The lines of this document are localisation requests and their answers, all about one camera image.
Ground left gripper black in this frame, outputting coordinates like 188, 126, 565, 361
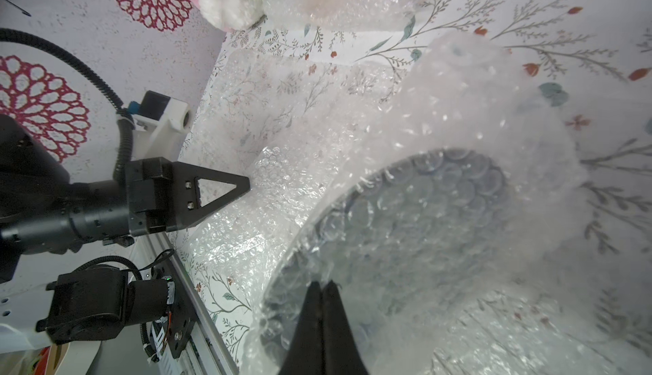
1, 157, 251, 256

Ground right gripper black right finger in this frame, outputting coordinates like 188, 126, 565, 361
322, 281, 368, 375

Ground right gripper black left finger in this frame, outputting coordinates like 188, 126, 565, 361
278, 282, 324, 375

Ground clear bubble wrap sheet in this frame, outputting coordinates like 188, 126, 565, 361
241, 33, 587, 374
180, 51, 651, 374

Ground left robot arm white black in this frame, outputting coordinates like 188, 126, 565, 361
1, 28, 251, 283

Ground aluminium front rail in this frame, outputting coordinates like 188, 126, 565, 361
144, 233, 239, 374

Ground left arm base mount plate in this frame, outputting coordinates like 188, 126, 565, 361
36, 249, 197, 362

